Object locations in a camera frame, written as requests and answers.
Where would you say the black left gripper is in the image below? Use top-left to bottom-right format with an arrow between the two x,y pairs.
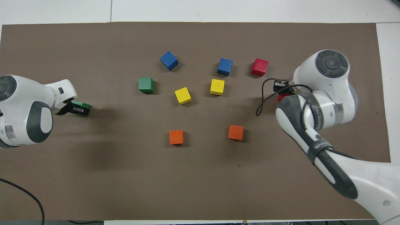
56,99 -> 90,116

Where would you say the green wooden cube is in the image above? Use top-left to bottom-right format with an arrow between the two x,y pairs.
138,77 -> 155,94
72,101 -> 91,117

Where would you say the blue wooden cube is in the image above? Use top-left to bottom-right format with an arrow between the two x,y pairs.
160,51 -> 179,72
217,58 -> 233,77

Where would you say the yellow wooden cube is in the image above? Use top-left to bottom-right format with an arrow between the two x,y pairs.
210,79 -> 225,96
174,87 -> 192,105

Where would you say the orange wooden cube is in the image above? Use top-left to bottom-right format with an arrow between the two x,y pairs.
169,130 -> 184,145
228,125 -> 244,141

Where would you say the brown table mat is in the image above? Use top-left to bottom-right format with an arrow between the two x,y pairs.
0,21 -> 391,221

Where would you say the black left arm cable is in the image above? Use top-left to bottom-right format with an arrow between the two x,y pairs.
0,178 -> 45,225

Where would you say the black floor cable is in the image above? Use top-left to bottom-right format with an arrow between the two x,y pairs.
67,220 -> 104,225

